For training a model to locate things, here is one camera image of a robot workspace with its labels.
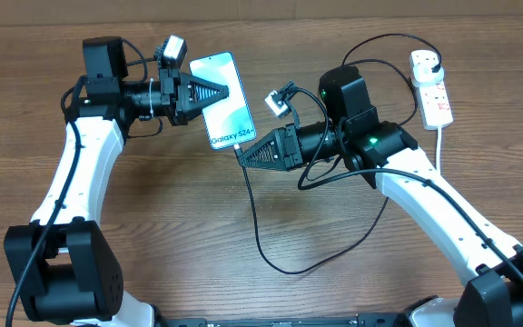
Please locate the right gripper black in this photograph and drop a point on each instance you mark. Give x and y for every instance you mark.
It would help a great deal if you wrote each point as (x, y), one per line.
(289, 153)

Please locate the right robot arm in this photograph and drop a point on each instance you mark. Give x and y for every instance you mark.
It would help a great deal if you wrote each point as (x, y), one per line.
(488, 262)

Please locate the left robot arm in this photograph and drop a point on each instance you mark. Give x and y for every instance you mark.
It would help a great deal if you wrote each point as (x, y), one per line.
(64, 269)

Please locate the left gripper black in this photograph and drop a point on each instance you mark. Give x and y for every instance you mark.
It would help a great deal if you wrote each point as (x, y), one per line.
(178, 94)

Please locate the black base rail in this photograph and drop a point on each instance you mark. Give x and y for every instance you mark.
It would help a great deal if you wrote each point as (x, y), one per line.
(377, 319)

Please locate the Samsung Galaxy smartphone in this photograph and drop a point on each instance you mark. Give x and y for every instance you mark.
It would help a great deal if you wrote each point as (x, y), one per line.
(228, 121)

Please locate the white power strip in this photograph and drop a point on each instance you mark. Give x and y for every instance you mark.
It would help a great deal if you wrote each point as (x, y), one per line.
(433, 101)

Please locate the white USB charger plug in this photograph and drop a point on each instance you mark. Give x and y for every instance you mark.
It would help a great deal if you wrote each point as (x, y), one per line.
(423, 75)

